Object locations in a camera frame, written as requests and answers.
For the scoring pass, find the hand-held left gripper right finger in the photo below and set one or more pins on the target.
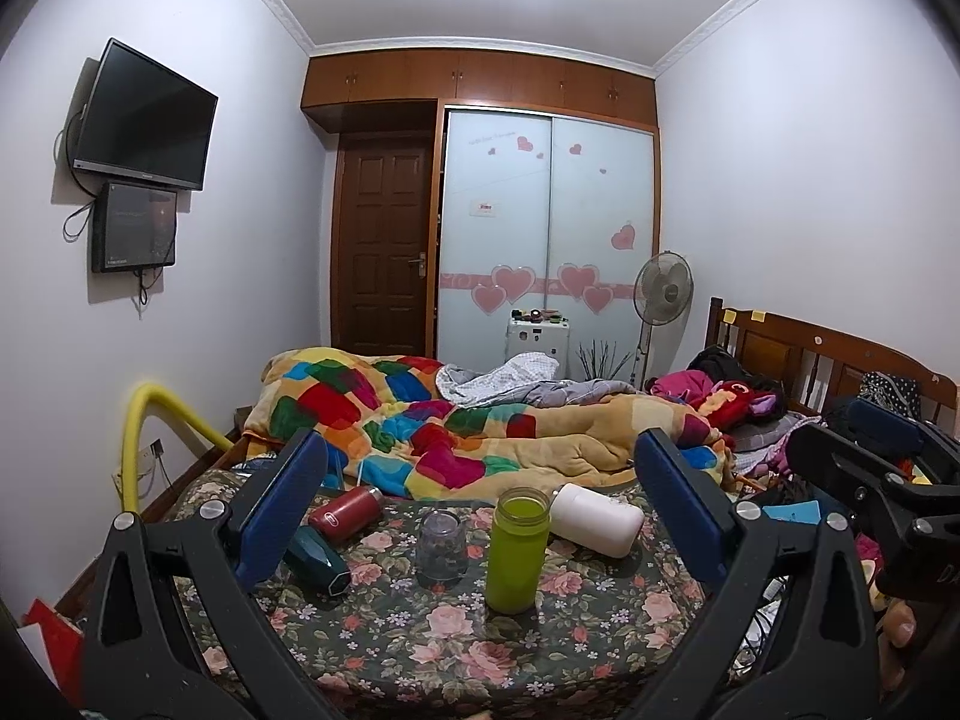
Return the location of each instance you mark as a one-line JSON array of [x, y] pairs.
[[684, 511]]

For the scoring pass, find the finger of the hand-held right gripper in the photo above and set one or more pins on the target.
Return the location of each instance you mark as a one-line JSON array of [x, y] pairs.
[[885, 421], [832, 457]]

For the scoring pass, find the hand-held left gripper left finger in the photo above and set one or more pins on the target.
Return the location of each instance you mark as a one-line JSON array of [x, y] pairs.
[[283, 504]]

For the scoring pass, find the red cup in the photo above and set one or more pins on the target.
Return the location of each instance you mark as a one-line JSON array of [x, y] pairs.
[[346, 514]]

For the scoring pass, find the dark green cup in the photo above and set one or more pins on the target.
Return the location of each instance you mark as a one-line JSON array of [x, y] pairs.
[[319, 559]]

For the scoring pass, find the white cup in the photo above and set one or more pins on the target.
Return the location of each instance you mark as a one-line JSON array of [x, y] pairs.
[[596, 521]]

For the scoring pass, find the clear glass cup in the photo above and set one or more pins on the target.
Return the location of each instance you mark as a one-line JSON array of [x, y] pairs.
[[441, 551]]

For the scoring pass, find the person's right hand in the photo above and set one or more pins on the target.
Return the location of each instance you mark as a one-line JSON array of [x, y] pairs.
[[900, 634]]

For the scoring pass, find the black dotted bag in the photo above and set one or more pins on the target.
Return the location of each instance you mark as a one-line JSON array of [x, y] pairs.
[[892, 390]]

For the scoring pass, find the blue book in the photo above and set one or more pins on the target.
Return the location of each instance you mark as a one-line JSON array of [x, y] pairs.
[[793, 512]]

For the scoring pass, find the red plush toy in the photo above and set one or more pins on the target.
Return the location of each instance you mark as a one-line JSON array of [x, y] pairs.
[[731, 405]]

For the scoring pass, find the wooden bed headboard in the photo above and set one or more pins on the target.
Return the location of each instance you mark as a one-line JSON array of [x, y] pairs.
[[795, 349]]

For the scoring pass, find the pink clothing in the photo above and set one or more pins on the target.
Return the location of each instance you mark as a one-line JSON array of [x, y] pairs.
[[679, 386]]

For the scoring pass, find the black clothing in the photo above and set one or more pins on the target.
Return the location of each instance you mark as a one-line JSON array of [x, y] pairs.
[[716, 364]]

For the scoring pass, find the black decorative twigs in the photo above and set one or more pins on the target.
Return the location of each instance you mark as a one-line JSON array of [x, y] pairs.
[[604, 364]]

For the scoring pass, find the colourful patchwork blanket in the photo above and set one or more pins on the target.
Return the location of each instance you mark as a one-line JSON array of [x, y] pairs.
[[480, 450]]

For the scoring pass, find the small white cabinet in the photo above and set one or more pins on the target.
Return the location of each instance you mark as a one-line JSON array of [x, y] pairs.
[[536, 345]]

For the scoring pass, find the grey white cloth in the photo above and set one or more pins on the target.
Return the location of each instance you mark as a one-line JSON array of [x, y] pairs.
[[499, 382]]

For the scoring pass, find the standing fan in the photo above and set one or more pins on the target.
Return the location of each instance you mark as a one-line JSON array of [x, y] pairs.
[[664, 286]]

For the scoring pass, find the red box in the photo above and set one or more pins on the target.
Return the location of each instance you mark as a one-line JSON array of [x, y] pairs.
[[56, 645]]

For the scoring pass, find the brown wooden door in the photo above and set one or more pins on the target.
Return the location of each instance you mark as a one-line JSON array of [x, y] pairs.
[[382, 240]]

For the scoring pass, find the sliding wardrobe with heart stickers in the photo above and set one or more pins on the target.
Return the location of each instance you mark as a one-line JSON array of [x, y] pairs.
[[540, 225]]

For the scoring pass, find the wooden overhead cabinet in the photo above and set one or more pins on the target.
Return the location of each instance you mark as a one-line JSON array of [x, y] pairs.
[[480, 82]]

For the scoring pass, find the small black wall monitor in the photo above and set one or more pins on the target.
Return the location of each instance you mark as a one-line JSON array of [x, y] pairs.
[[133, 226]]

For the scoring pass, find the black wall television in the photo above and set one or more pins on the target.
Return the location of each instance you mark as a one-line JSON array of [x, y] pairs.
[[142, 116]]

